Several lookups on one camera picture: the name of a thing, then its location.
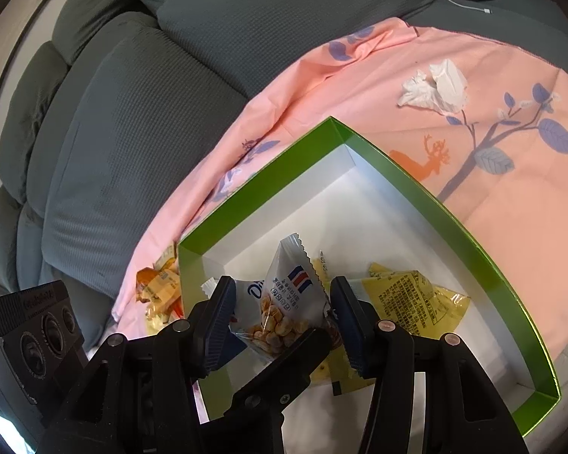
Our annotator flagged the white blue popcorn snack bag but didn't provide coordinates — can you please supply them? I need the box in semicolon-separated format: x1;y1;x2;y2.
217;233;342;367

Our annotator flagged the tan golden snack packet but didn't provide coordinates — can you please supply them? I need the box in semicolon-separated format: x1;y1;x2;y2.
135;243;184;335

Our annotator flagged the yellow barcode snack packet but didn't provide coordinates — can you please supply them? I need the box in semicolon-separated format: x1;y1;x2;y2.
312;253;471;396

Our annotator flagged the green holographic cardboard box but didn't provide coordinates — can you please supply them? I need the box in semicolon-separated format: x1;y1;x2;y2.
178;119;561;434

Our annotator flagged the grey sofa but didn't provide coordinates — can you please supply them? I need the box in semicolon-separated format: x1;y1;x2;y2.
0;0;568;347

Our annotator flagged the pink printed blanket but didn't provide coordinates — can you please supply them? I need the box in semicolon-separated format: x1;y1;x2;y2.
112;19;568;357

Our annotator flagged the crumpled white tissue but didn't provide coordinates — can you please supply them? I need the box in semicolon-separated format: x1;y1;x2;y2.
397;59;468;115

